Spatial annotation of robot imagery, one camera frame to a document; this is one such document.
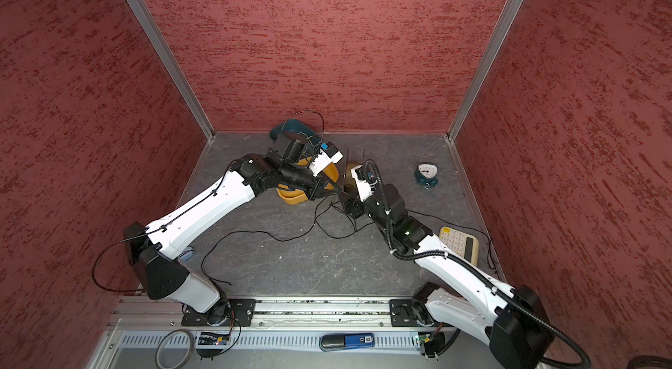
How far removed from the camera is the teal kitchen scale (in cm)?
102

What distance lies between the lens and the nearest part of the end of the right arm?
2.22 ft

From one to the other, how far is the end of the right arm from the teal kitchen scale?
0.42 metres
